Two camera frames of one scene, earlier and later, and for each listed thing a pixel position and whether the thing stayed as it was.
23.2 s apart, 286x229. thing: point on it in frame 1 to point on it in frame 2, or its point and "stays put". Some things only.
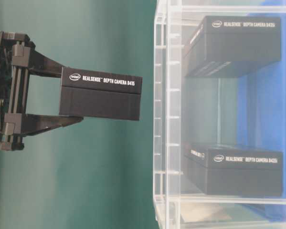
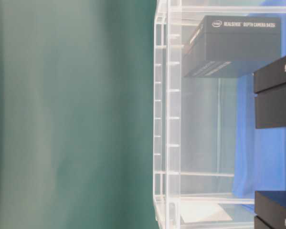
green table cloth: x=92 y=173 stays put
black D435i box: x=221 y=171 to x=274 y=209
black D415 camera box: x=91 y=93 to x=274 y=89
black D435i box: x=228 y=46 stays put
